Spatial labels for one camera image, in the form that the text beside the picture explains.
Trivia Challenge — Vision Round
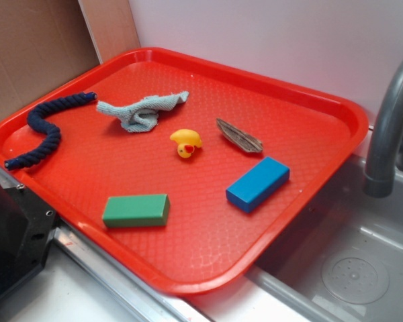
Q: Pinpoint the yellow rubber duck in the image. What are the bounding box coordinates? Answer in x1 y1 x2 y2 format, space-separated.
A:
170 129 203 158

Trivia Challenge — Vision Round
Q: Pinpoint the red plastic tray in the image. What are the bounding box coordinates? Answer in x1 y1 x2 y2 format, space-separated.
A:
13 48 368 295

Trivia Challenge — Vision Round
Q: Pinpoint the brown wood piece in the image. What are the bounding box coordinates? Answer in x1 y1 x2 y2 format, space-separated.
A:
216 118 263 153

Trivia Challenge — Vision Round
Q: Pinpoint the blue rectangular block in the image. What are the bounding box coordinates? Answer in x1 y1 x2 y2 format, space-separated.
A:
226 157 290 213

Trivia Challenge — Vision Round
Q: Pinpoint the light blue crumpled cloth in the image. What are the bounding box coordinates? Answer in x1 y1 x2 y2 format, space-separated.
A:
96 91 189 133

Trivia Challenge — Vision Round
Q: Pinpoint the green rectangular block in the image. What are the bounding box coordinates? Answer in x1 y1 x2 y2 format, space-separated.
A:
102 194 171 228

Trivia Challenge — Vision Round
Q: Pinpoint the grey toy sink basin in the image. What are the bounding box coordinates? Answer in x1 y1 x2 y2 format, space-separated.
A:
247 156 403 321

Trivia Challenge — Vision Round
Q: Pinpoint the grey sink faucet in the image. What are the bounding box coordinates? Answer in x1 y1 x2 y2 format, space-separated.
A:
363 61 403 198

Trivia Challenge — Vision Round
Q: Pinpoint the brown cardboard panel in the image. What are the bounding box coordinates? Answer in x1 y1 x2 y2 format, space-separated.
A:
0 1 140 121

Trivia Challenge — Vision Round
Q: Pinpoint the dark blue rope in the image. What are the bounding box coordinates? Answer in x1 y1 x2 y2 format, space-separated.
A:
4 91 98 172

